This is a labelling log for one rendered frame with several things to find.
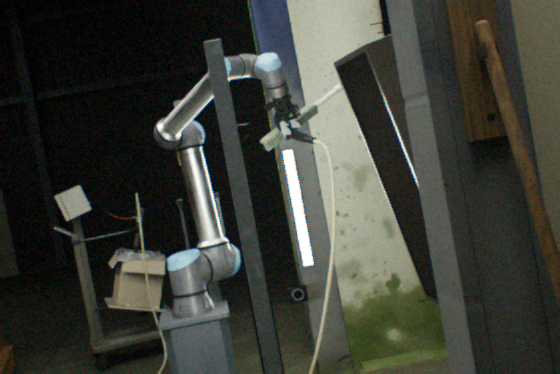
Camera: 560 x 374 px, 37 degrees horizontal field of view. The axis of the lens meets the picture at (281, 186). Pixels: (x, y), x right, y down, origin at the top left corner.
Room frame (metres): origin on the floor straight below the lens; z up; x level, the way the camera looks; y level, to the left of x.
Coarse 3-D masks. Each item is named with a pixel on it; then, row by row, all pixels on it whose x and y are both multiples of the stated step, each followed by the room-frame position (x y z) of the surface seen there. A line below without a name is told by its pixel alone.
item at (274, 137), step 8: (336, 88) 3.66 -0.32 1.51; (328, 96) 3.63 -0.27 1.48; (312, 104) 3.58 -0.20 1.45; (320, 104) 3.61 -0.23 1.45; (304, 112) 3.54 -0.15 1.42; (312, 112) 3.56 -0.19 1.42; (296, 120) 3.51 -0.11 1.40; (304, 120) 3.54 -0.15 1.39; (288, 128) 3.47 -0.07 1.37; (264, 136) 3.47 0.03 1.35; (272, 136) 3.45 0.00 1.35; (280, 136) 3.47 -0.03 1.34; (288, 136) 3.47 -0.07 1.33; (296, 136) 3.42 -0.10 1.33; (304, 136) 3.40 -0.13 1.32; (312, 136) 3.38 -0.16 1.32; (264, 144) 3.44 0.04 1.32; (272, 144) 3.45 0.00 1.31
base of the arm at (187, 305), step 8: (176, 296) 3.60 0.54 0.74; (184, 296) 3.58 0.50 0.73; (192, 296) 3.58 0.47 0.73; (200, 296) 3.59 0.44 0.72; (208, 296) 3.64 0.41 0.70; (176, 304) 3.60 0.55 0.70; (184, 304) 3.57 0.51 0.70; (192, 304) 3.57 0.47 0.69; (200, 304) 3.58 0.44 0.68; (208, 304) 3.61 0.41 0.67; (176, 312) 3.59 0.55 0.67; (184, 312) 3.56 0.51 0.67; (192, 312) 3.56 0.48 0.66; (200, 312) 3.56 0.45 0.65; (208, 312) 3.59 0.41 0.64
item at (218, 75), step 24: (216, 48) 2.40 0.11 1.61; (216, 72) 2.39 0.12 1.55; (216, 96) 2.39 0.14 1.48; (240, 168) 2.40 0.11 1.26; (240, 192) 2.39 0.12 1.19; (240, 216) 2.39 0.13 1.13; (264, 288) 2.40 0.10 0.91; (264, 312) 2.39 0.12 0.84; (264, 336) 2.39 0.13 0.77; (264, 360) 2.39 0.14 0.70
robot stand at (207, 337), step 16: (224, 304) 3.71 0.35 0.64; (160, 320) 3.61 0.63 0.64; (176, 320) 3.54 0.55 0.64; (192, 320) 3.50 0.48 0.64; (208, 320) 3.50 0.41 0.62; (224, 320) 3.54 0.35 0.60; (176, 336) 3.50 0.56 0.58; (192, 336) 3.51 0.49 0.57; (208, 336) 3.51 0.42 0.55; (224, 336) 3.53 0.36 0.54; (176, 352) 3.50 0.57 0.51; (192, 352) 3.51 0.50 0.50; (208, 352) 3.51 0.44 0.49; (224, 352) 3.52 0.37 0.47; (176, 368) 3.51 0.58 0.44; (192, 368) 3.51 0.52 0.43; (208, 368) 3.51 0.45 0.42; (224, 368) 3.52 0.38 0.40
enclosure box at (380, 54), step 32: (352, 64) 3.87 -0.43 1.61; (384, 64) 3.27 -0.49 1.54; (352, 96) 3.87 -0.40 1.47; (384, 96) 3.27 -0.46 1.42; (384, 128) 3.88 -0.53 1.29; (384, 160) 3.88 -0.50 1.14; (384, 192) 3.87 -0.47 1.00; (416, 192) 3.90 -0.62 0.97; (416, 224) 3.90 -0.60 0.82; (416, 256) 3.89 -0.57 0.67
